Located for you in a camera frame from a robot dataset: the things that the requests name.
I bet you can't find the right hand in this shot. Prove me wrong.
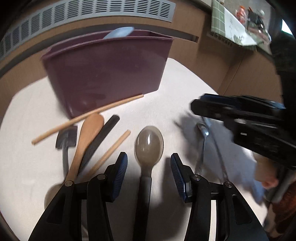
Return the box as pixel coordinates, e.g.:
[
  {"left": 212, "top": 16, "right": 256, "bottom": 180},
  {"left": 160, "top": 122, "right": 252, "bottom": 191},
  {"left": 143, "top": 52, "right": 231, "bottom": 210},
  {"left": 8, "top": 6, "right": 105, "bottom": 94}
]
[{"left": 253, "top": 152, "right": 279, "bottom": 189}]

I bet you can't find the short wooden chopstick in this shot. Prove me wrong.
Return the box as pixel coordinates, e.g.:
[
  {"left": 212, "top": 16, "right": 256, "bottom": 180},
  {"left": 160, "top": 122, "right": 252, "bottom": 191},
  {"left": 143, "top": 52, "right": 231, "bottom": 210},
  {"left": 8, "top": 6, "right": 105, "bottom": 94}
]
[{"left": 80, "top": 130, "right": 131, "bottom": 182}]

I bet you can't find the small black shovel spatula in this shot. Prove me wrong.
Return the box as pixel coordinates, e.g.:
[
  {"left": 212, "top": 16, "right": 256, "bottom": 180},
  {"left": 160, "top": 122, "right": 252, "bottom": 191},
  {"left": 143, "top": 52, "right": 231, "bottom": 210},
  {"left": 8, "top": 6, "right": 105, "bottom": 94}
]
[{"left": 55, "top": 126, "right": 78, "bottom": 178}]

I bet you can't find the green checkered cloth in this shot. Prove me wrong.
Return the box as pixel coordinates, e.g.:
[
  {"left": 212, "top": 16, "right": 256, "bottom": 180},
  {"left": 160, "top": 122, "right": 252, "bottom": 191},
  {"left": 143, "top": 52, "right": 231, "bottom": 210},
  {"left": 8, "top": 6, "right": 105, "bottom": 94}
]
[{"left": 211, "top": 0, "right": 271, "bottom": 47}]

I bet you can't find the metal spoon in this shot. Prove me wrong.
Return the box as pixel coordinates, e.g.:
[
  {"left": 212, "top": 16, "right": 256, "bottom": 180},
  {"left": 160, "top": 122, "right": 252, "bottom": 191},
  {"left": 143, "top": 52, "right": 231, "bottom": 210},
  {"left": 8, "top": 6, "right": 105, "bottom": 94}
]
[{"left": 196, "top": 122, "right": 209, "bottom": 175}]

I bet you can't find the light blue spoon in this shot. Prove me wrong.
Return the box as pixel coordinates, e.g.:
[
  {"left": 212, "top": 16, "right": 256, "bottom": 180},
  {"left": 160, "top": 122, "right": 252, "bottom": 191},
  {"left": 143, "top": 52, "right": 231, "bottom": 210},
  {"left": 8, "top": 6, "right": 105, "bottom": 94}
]
[{"left": 103, "top": 27, "right": 134, "bottom": 40}]

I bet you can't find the grey ventilation grille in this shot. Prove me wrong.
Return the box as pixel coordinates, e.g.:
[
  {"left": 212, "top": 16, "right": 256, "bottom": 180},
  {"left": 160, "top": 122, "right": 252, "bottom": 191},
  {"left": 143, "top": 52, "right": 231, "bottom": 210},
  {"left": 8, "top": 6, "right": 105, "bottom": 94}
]
[{"left": 1, "top": 0, "right": 176, "bottom": 59}]

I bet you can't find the maroon plastic bin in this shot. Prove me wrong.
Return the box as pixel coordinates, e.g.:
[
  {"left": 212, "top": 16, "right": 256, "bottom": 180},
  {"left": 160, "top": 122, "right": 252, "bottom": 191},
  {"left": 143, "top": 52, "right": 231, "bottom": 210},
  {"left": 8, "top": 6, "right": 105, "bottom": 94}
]
[{"left": 41, "top": 30, "right": 173, "bottom": 118}]

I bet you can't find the wooden spoon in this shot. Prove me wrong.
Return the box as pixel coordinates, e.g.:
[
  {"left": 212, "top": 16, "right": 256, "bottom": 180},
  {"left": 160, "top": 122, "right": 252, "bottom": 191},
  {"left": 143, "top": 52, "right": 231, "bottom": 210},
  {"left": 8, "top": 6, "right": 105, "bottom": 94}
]
[{"left": 43, "top": 112, "right": 105, "bottom": 209}]

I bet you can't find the translucent grey plastic spoon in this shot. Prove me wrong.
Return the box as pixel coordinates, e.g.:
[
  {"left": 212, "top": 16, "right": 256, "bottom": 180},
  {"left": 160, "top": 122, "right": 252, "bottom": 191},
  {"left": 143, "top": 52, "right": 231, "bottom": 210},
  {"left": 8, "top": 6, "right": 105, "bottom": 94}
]
[{"left": 132, "top": 126, "right": 164, "bottom": 240}]

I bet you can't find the long wooden chopstick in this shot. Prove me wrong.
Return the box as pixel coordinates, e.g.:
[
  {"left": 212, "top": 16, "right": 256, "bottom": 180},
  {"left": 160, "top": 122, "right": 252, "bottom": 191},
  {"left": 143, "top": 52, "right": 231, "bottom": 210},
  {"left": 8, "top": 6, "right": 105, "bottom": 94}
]
[{"left": 31, "top": 93, "right": 145, "bottom": 146}]

